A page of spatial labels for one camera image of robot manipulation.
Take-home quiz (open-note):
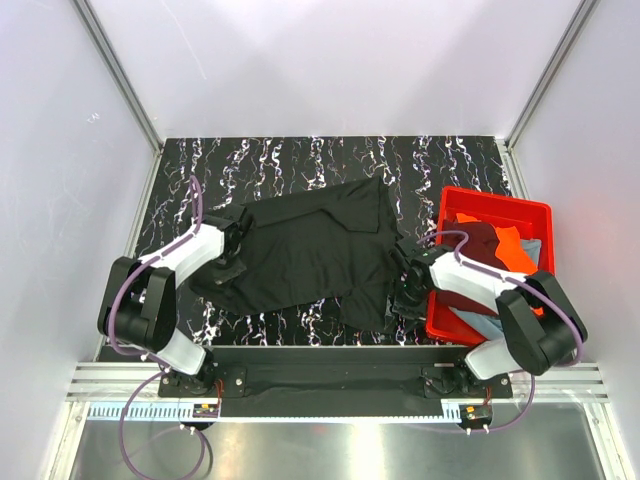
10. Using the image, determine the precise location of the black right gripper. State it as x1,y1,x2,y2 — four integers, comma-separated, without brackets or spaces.
384,276,432,334

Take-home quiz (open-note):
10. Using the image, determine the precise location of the black t shirt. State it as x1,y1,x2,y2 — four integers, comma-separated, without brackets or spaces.
188,177,401,333

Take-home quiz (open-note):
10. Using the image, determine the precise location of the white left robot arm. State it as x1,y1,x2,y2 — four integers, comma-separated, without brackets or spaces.
97,208,253,396

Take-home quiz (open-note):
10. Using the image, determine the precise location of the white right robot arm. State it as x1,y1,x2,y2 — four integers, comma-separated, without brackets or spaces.
391,239,588,397

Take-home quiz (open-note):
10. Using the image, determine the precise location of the light blue t shirt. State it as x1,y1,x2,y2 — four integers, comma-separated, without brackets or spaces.
449,239,541,340

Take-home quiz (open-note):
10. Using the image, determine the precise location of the maroon t shirt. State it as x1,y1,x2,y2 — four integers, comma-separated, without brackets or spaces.
436,220,506,316

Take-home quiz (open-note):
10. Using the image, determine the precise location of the orange t shirt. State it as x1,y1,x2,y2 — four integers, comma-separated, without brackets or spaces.
438,213,541,316

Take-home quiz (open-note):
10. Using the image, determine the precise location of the right orange connector box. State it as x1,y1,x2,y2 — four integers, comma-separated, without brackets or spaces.
461,404,492,422

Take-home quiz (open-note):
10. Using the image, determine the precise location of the orange connector box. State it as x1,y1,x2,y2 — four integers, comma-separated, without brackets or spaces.
461,404,492,422
193,402,220,419

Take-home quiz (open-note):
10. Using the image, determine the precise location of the left orange connector box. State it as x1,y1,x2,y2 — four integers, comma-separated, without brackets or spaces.
193,402,220,419

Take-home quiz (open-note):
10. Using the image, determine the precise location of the red plastic bin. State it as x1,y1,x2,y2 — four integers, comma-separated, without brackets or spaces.
425,186,555,346

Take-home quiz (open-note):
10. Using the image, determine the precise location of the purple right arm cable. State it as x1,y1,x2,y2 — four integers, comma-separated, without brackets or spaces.
414,229,589,435

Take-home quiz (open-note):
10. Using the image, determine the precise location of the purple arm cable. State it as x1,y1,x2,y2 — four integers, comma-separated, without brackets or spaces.
414,229,589,435
107,174,214,480

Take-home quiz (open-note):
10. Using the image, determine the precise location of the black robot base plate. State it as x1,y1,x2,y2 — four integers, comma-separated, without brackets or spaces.
158,345,513,412

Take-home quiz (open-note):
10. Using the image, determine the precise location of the white slotted cable duct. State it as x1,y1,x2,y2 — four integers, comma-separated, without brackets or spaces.
88,400,462,424

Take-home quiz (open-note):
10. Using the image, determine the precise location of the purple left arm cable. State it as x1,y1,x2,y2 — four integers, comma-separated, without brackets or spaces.
107,174,214,480

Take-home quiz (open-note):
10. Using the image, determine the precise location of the left aluminium corner post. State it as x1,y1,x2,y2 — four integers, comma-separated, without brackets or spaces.
70,0,164,155

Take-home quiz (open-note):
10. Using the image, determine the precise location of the aluminium corner post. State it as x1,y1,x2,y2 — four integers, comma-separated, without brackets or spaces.
70,0,164,155
504,0,600,151

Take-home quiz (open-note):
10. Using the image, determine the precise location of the right aluminium corner post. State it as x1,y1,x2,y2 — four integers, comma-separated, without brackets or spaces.
504,0,600,151

